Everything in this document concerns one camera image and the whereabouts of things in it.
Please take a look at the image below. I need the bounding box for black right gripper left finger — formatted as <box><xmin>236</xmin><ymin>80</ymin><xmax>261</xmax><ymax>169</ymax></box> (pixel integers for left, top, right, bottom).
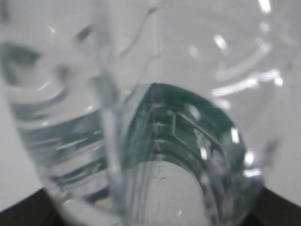
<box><xmin>0</xmin><ymin>189</ymin><xmax>66</xmax><ymax>226</ymax></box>

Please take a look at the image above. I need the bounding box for clear green-label water bottle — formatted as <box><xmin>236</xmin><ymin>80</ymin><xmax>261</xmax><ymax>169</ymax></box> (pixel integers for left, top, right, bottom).
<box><xmin>0</xmin><ymin>0</ymin><xmax>301</xmax><ymax>226</ymax></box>

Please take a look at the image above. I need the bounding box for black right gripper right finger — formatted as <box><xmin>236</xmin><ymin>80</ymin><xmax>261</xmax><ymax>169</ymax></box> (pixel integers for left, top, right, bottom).
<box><xmin>241</xmin><ymin>188</ymin><xmax>301</xmax><ymax>226</ymax></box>

